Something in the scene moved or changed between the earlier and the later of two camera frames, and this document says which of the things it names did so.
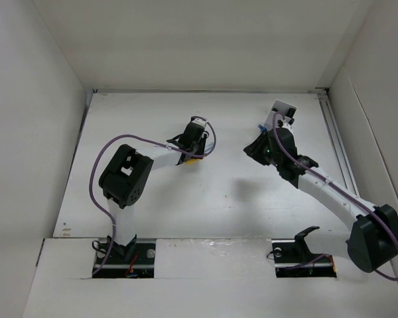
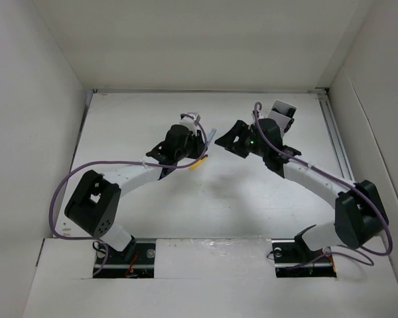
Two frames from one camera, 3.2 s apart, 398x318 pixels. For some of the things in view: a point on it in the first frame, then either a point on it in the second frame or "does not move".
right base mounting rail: (293, 258) does not move
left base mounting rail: (136, 260) does not move
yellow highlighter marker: (290, 114) does not move
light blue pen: (208, 148) to (211, 135)
